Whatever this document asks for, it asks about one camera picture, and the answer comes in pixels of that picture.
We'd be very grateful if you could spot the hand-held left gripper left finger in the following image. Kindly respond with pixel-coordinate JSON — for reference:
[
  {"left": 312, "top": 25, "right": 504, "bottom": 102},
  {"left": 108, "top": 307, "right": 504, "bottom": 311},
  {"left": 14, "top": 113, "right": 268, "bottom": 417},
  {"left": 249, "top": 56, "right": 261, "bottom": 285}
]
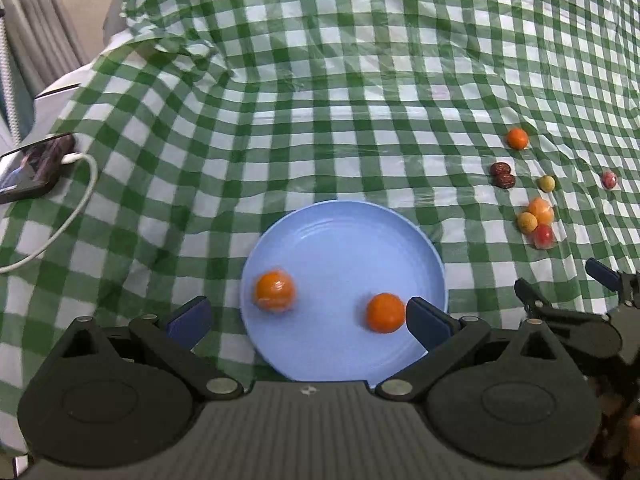
[{"left": 60, "top": 296, "right": 244, "bottom": 401}]

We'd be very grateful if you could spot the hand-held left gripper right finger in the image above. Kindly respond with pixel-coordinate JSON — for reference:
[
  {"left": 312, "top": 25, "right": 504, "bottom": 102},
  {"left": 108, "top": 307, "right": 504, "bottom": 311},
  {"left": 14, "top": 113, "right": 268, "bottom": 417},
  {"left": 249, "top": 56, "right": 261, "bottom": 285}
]
[{"left": 375, "top": 297, "right": 571, "bottom": 404}]

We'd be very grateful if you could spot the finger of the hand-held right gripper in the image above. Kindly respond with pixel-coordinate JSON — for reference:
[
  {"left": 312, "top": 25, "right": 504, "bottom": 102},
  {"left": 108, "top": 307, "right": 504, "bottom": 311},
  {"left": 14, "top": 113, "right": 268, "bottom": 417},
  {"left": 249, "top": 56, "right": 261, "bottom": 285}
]
[
  {"left": 585, "top": 258, "right": 627, "bottom": 292},
  {"left": 514, "top": 278, "right": 622, "bottom": 362}
]

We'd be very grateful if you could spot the blue round plate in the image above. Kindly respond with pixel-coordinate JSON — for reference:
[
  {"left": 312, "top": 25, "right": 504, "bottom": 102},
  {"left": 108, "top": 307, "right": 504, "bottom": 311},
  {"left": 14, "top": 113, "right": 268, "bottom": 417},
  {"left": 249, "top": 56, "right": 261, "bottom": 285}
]
[{"left": 240, "top": 200, "right": 449, "bottom": 395}]

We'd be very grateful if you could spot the black smartphone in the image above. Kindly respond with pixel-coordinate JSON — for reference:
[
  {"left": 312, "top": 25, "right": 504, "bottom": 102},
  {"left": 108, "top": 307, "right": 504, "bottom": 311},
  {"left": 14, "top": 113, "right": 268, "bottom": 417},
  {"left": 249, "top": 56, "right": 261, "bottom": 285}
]
[{"left": 0, "top": 132, "right": 76, "bottom": 206}]

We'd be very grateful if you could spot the green checked tablecloth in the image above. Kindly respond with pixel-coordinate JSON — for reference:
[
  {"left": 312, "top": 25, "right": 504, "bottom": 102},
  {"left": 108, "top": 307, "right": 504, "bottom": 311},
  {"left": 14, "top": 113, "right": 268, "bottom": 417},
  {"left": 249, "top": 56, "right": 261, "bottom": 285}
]
[{"left": 0, "top": 0, "right": 640, "bottom": 461}]

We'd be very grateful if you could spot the white box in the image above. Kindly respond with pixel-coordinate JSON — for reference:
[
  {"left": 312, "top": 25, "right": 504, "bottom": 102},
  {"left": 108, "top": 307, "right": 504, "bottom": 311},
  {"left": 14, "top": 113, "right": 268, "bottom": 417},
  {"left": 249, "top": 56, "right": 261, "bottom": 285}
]
[{"left": 31, "top": 83, "right": 82, "bottom": 128}]

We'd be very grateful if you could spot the grey curtain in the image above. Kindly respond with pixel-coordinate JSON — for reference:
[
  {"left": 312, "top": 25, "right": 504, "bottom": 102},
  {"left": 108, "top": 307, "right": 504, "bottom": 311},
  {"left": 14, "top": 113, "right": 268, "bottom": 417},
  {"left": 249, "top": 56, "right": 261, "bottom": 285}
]
[{"left": 0, "top": 0, "right": 98, "bottom": 111}]

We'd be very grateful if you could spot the white charging cable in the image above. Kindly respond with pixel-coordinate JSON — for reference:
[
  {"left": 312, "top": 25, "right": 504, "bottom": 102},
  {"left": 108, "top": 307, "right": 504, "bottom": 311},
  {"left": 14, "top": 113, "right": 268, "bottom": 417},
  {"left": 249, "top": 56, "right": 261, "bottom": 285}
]
[{"left": 0, "top": 152, "right": 99, "bottom": 275}]

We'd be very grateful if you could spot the white ribbed hose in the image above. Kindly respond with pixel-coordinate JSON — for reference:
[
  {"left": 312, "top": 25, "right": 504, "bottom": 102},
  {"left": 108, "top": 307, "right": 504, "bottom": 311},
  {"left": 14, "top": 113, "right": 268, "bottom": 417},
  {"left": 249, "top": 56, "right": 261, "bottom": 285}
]
[{"left": 0, "top": 5, "right": 24, "bottom": 147}]

